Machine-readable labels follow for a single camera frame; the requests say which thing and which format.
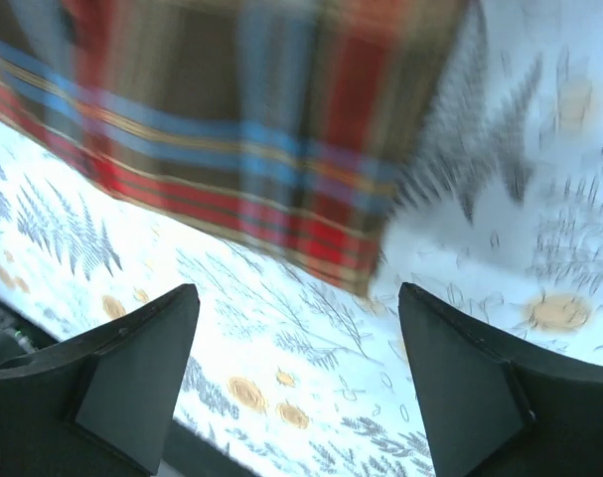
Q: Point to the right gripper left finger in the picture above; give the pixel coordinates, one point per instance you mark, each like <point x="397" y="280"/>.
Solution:
<point x="92" y="392"/>

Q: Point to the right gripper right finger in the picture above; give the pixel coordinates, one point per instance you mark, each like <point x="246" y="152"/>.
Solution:
<point x="493" y="404"/>

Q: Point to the plaid long sleeve shirt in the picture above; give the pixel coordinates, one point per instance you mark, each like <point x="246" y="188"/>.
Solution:
<point x="279" y="125"/>

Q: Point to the floral table mat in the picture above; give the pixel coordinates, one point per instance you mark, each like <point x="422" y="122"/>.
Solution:
<point x="498" y="213"/>

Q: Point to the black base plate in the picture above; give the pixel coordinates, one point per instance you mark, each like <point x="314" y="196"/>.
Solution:
<point x="13" y="328"/>

